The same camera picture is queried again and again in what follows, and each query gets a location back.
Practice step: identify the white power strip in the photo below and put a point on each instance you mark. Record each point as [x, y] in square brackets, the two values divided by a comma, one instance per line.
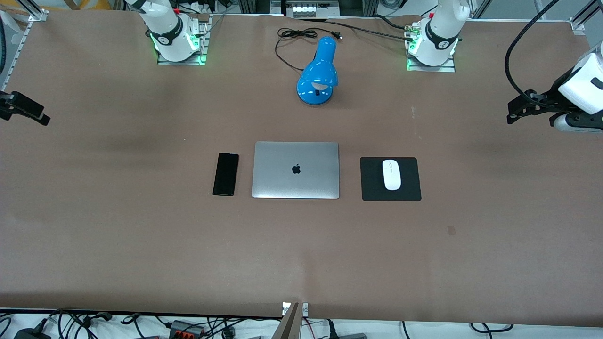
[308, 9]

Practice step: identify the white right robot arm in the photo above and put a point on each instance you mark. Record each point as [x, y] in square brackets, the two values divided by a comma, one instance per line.
[166, 28]

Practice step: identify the white computer mouse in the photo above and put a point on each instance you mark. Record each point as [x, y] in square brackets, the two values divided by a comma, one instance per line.
[391, 175]

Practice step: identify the blue desk lamp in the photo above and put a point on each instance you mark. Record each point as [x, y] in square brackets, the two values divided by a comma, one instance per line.
[319, 70]

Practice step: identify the aluminium frame corner bracket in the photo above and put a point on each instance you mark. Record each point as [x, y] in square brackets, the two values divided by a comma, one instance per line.
[578, 26]
[37, 15]

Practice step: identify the black smartphone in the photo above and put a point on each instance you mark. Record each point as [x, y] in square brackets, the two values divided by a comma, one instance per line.
[225, 174]

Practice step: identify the black power adapter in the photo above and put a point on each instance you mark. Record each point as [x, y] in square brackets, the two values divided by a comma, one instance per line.
[32, 334]

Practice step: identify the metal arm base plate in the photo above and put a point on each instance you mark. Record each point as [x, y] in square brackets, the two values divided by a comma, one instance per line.
[450, 68]
[203, 52]

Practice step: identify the grey orange power strip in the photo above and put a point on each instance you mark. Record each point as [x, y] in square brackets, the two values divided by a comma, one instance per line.
[187, 328]

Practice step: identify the perforated metal edge strip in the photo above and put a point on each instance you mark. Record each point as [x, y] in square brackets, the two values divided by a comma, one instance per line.
[19, 47]

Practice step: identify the black square mouse pad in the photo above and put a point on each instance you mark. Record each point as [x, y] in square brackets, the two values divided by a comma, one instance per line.
[410, 181]

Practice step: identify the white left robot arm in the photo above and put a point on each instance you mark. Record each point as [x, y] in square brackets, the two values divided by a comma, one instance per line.
[440, 33]

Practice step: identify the silver closed laptop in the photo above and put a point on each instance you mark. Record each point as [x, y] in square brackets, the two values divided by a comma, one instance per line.
[296, 170]

